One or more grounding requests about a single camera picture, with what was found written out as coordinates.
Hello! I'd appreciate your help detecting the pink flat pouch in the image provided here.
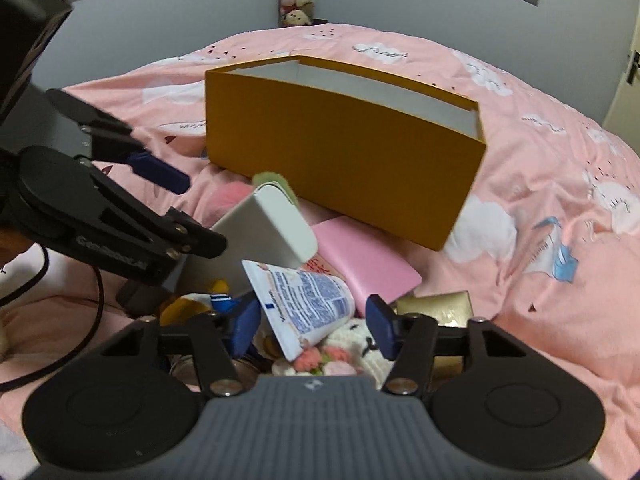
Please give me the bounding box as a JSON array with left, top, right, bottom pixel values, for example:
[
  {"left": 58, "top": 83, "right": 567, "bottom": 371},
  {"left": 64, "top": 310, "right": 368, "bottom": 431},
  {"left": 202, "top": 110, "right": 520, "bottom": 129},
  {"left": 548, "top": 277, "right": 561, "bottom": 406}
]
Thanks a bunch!
[{"left": 303, "top": 216, "right": 422, "bottom": 318}]

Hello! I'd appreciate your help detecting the pink patterned duvet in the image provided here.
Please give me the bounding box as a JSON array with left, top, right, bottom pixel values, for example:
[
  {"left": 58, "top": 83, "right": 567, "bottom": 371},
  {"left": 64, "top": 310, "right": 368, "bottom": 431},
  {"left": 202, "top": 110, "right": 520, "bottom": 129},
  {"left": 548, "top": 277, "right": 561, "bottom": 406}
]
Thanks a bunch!
[{"left": 0, "top": 23, "right": 640, "bottom": 480}]

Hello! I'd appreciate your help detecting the orange cardboard box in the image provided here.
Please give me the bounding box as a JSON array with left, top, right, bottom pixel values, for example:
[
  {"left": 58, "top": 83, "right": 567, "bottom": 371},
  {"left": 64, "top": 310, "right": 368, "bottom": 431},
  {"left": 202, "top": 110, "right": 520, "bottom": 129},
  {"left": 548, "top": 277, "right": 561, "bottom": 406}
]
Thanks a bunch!
[{"left": 204, "top": 55, "right": 486, "bottom": 250}]

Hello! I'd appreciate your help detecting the crocheted flower bouquet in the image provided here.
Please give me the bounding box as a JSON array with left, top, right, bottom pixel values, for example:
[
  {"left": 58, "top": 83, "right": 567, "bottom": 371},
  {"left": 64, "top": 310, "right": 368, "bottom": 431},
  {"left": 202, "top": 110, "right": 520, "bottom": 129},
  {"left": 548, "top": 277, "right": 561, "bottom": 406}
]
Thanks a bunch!
[{"left": 253, "top": 318, "right": 393, "bottom": 389}]

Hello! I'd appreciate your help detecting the gold jewelry box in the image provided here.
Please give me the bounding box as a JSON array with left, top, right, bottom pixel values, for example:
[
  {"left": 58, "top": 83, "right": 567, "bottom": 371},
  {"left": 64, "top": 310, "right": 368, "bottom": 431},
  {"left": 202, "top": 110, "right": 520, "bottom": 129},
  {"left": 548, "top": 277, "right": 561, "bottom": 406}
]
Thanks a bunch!
[{"left": 395, "top": 290, "right": 474, "bottom": 386}]

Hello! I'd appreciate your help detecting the white rectangular box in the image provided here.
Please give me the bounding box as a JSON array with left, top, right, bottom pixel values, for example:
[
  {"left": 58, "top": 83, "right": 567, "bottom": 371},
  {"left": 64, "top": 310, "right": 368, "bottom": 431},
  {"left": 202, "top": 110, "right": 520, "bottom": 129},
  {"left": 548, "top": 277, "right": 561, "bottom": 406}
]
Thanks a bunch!
[{"left": 176, "top": 182, "right": 318, "bottom": 296}]

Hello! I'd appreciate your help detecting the door with handle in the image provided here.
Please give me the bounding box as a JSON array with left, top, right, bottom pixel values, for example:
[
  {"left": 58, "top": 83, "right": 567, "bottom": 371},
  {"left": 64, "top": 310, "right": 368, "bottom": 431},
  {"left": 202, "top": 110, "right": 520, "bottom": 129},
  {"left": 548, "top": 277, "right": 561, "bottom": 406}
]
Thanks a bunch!
[{"left": 603, "top": 21, "right": 640, "bottom": 153}]

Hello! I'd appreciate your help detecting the blue yellow duck toy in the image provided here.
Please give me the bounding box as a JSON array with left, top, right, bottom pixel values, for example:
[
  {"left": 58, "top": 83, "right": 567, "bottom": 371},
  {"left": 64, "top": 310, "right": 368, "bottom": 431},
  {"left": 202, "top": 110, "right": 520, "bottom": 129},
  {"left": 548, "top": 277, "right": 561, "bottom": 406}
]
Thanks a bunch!
[{"left": 160, "top": 292, "right": 260, "bottom": 358}]

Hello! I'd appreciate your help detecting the black cable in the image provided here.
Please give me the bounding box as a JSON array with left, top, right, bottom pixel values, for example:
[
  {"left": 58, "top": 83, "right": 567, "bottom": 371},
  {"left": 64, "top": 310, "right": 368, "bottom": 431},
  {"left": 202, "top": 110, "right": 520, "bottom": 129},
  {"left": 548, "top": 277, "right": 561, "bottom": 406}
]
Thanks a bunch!
[{"left": 0, "top": 244, "right": 106, "bottom": 394}]

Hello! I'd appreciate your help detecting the white cream tube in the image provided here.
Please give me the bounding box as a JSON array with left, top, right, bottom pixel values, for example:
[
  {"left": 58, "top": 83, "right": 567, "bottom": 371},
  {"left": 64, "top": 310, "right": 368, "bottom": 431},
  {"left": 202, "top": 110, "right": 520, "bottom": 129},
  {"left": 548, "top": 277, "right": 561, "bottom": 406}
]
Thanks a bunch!
[{"left": 242, "top": 260, "right": 356, "bottom": 362}]

